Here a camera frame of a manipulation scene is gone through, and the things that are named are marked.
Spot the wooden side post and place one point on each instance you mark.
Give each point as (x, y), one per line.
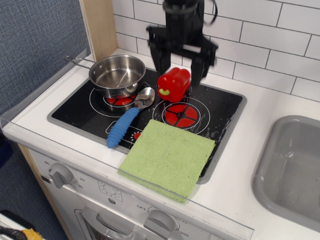
(99, 22)

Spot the grey sink basin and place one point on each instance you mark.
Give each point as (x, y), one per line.
(287, 177)

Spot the grey left oven knob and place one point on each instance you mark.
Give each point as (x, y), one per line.
(60, 175)

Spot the steel saucepan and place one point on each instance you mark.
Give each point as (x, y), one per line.
(117, 76)

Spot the grey right oven knob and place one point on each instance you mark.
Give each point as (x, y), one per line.
(160, 224)

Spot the red toy capsicum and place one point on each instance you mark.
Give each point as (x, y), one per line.
(173, 85)

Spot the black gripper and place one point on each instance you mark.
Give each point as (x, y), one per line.
(180, 30)

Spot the grey oven knob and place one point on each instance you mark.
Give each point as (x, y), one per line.
(160, 224)
(60, 175)

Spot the white toy oven front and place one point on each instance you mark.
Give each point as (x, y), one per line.
(94, 210)

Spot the black toy stovetop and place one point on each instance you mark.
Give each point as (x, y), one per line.
(206, 111)

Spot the spoon with blue handle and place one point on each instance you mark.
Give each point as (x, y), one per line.
(145, 98)

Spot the yellow black object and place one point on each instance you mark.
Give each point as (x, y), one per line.
(25, 234)

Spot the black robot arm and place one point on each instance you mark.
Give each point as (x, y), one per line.
(185, 7)

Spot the green cloth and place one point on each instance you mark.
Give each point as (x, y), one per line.
(167, 159)

